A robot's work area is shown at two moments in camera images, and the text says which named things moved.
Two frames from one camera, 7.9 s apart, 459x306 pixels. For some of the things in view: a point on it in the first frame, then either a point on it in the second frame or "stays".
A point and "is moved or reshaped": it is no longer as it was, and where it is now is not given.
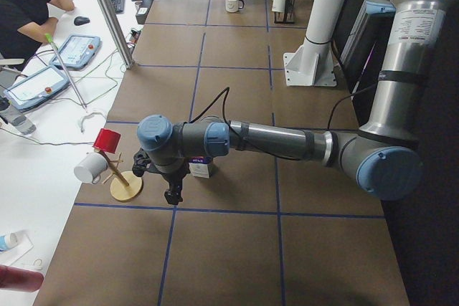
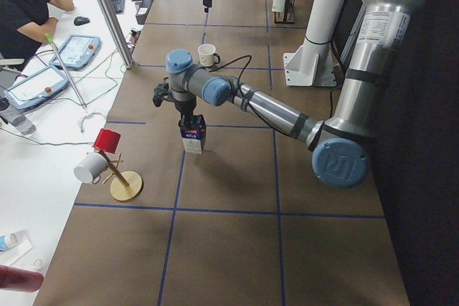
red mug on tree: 107,140 stays
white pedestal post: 311,64 stays
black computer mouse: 80,21 stays
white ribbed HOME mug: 279,3 stays
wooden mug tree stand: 124,188 stays
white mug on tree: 90,169 stays
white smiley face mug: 233,3 to 207,56
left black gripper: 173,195 to 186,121
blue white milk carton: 199,167 is moved or reshaped
